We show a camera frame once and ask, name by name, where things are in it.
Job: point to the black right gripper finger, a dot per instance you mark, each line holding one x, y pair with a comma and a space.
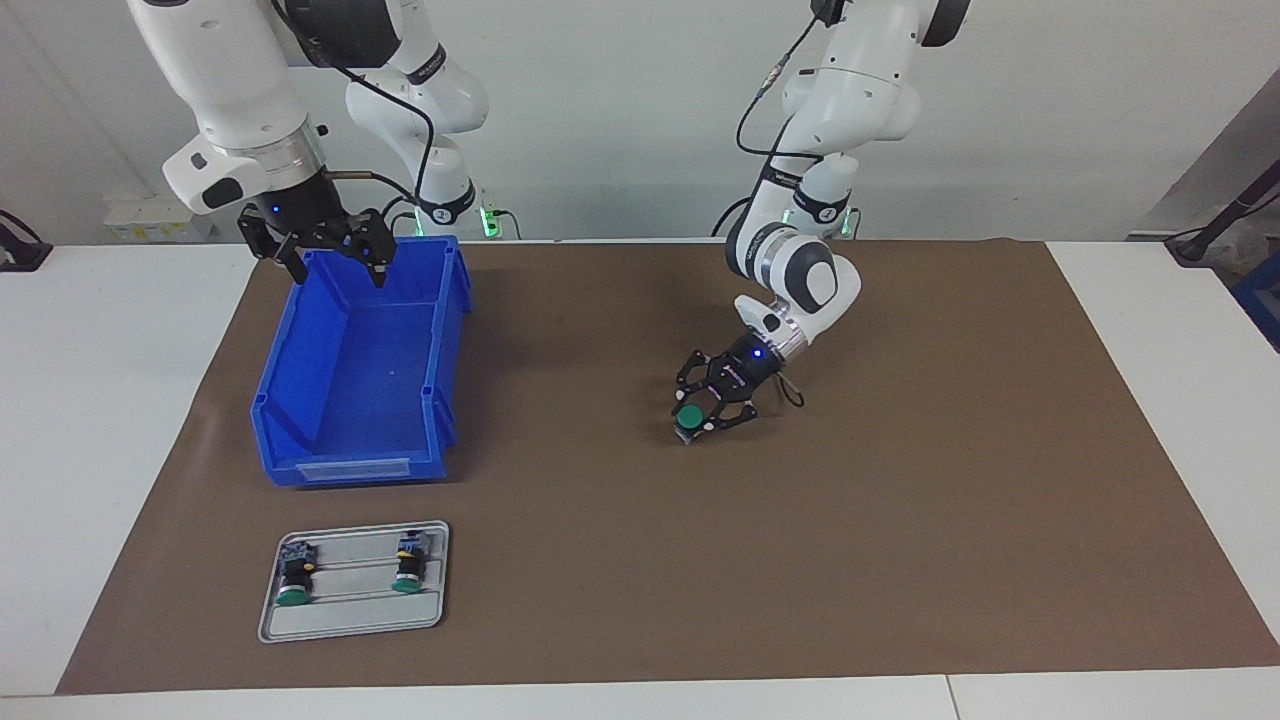
375, 240
262, 235

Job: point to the green push button switch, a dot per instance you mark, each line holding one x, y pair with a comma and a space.
295, 575
688, 416
408, 565

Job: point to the clear plastic bag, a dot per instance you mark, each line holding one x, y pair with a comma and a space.
1258, 245

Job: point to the grey metal tray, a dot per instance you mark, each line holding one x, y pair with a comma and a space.
350, 615

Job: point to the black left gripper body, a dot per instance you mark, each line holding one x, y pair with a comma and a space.
750, 368

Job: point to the black stand pole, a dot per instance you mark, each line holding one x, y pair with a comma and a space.
1235, 205

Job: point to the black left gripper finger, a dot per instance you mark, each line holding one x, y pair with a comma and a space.
730, 412
695, 375

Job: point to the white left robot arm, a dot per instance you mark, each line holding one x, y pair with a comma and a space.
850, 90

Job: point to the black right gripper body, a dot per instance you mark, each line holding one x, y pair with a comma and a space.
300, 210

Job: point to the blue plastic storage bin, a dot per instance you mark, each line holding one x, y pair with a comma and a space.
350, 400

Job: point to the black clamp base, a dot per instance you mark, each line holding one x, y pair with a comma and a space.
20, 250

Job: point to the blue crate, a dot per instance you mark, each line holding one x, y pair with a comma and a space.
1262, 300

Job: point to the brown table mat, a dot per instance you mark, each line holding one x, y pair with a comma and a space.
900, 500

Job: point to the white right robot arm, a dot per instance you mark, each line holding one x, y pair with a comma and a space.
230, 80

